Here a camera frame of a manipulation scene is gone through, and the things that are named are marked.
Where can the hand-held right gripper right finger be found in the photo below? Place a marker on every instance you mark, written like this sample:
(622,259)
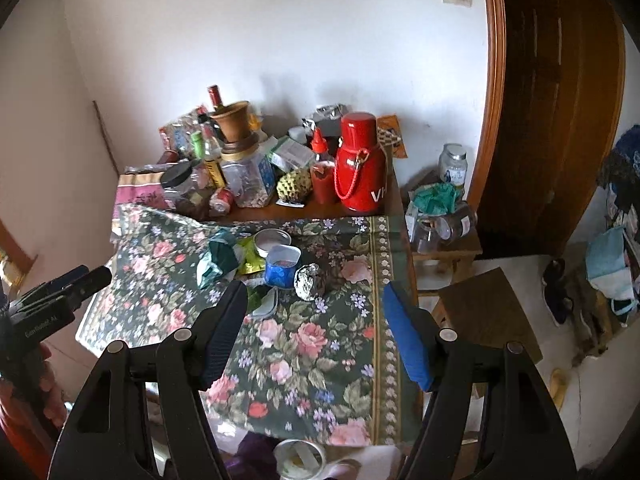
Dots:
(407,340)

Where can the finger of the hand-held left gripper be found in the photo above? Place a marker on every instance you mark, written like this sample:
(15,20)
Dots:
(92,282)
(65,280)

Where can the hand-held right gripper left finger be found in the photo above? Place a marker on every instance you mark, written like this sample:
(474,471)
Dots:
(220,340)

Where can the dark green wrapper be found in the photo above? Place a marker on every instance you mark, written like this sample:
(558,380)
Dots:
(220,260)

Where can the yellow green wrapper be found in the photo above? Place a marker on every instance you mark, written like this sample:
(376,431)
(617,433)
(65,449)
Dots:
(249,260)

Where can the blue plastic cup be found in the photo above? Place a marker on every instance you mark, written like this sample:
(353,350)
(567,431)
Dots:
(280,270)

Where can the foil ball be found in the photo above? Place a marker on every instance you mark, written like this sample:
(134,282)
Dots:
(310,282)

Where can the round metal tin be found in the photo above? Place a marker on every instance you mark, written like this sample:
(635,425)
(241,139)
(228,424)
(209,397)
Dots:
(270,242)

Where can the white round bin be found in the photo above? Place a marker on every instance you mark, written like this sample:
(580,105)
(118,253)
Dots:
(287,462)

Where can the person's left hand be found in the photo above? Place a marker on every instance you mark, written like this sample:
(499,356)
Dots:
(52,390)

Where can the floral tablecloth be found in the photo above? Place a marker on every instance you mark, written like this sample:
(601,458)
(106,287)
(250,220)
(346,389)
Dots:
(300,360)

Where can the brown door mat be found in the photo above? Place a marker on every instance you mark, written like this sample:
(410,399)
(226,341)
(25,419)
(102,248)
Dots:
(485,310)

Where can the red plastic object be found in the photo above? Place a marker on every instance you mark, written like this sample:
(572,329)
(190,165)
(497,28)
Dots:
(20,430)

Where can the pink patterned cloth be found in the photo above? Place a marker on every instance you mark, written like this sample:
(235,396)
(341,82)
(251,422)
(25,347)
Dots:
(142,192)

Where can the small wooden side table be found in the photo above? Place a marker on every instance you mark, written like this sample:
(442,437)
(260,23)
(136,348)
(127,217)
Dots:
(465,250)

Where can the purple cloth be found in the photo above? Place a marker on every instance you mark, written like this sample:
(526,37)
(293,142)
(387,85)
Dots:
(255,457)

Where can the black lid plastic jar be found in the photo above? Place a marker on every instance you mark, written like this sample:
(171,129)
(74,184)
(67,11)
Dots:
(182,187)

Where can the small red can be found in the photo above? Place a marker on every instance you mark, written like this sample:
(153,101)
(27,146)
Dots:
(221,201)

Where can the green plastic bag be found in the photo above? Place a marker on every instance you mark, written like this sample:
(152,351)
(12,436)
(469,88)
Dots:
(435,197)

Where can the thin wooden stick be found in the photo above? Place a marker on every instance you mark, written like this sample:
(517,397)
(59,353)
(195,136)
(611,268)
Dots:
(105,132)

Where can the black shoe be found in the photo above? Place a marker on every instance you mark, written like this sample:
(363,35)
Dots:
(555,290)

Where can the yellow slipper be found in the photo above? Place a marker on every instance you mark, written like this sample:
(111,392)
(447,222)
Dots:
(558,387)

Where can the clear square plastic jar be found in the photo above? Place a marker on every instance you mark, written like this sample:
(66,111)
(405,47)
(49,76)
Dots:
(247,180)

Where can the yellow label bottle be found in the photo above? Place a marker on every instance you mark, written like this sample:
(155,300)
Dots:
(215,174)

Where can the red thermos flask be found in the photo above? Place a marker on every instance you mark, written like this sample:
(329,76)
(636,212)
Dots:
(360,180)

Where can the green custard apple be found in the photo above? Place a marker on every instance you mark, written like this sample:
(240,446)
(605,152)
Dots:
(294,189)

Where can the colourful snack packet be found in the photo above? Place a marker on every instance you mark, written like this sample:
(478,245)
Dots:
(177,135)

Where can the green capped bottle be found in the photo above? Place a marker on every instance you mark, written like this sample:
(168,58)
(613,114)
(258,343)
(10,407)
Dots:
(197,144)

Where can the glass jar silver lid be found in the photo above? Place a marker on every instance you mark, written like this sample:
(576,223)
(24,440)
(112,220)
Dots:
(452,167)

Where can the red sauce bottle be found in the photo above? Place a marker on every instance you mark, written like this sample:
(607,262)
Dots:
(322,180)

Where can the clear glass bottle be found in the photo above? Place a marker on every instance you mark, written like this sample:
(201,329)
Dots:
(212,142)

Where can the white green carton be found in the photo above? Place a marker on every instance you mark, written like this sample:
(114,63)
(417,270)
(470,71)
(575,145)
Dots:
(290,155)

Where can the orange patterned packet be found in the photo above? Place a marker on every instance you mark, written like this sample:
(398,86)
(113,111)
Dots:
(392,135)

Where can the brown clay pot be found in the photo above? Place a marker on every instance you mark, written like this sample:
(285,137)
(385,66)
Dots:
(231,120)

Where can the light blue bag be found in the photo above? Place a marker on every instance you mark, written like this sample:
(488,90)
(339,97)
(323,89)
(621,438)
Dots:
(610,265)

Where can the dark wine bottle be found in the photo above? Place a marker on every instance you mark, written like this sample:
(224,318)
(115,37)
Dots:
(215,96)

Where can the silver foil bag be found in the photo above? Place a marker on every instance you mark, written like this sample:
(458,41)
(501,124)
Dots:
(325,119)

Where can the dark wooden door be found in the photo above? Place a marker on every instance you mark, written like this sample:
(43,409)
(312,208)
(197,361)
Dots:
(550,110)

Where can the dark blue clothing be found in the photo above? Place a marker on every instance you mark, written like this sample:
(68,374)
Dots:
(625,165)

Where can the wooden window frame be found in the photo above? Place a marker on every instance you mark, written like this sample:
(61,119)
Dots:
(17,250)

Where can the wooden door frame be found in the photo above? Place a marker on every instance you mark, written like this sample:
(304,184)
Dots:
(492,85)

